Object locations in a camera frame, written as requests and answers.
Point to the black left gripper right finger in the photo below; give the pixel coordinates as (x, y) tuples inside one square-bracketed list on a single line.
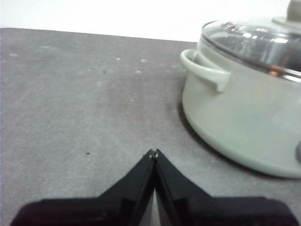
[(211, 212)]

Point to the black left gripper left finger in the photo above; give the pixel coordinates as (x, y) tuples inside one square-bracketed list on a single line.
[(98, 212)]

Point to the glass lid with green knob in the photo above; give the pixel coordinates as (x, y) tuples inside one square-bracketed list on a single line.
[(254, 44)]

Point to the pale green electric pot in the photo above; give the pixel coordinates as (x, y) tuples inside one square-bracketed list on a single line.
[(247, 122)]

